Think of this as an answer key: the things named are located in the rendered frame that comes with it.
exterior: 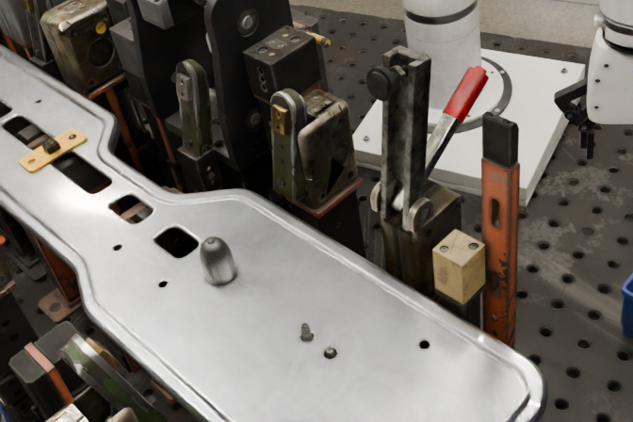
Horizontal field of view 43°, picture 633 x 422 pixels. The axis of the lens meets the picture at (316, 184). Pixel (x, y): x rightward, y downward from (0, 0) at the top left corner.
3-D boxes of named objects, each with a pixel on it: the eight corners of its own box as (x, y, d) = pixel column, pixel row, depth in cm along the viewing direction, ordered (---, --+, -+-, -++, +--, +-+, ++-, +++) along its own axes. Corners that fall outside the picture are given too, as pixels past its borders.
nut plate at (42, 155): (31, 173, 99) (27, 167, 98) (17, 162, 101) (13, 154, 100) (89, 138, 103) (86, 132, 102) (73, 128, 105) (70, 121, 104)
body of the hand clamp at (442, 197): (399, 407, 101) (373, 204, 78) (434, 372, 104) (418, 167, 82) (436, 434, 98) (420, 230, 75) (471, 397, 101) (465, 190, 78)
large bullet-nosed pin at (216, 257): (203, 285, 83) (187, 241, 78) (226, 267, 84) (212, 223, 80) (222, 300, 81) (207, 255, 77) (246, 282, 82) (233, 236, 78)
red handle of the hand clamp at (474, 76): (376, 198, 77) (459, 56, 77) (385, 204, 78) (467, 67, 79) (409, 216, 74) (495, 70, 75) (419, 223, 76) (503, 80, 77)
